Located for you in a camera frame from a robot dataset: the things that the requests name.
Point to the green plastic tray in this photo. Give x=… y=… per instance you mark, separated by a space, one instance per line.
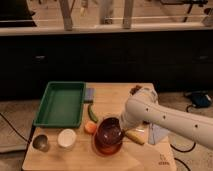
x=61 y=105

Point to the light blue cloth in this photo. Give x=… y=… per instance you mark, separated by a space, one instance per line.
x=156 y=134

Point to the orange carrot piece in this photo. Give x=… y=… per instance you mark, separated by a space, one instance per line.
x=90 y=127

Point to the dark blue device on floor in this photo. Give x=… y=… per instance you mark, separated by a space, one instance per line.
x=199 y=99

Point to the white small bowl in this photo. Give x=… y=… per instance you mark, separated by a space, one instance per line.
x=67 y=138

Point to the brown grape bunch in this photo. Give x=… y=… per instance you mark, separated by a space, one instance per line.
x=135 y=89

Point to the small metal cup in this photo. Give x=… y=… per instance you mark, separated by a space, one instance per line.
x=41 y=143

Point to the yellow corn cob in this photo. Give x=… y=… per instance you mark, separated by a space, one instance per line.
x=134 y=137

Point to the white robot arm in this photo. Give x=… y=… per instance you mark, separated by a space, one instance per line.
x=143 y=106

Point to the blue sponge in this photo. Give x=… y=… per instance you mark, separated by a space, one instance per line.
x=89 y=95

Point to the green cucumber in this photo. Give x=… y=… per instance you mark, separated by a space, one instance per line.
x=91 y=114

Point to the dark red bowl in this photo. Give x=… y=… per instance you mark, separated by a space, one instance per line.
x=109 y=133

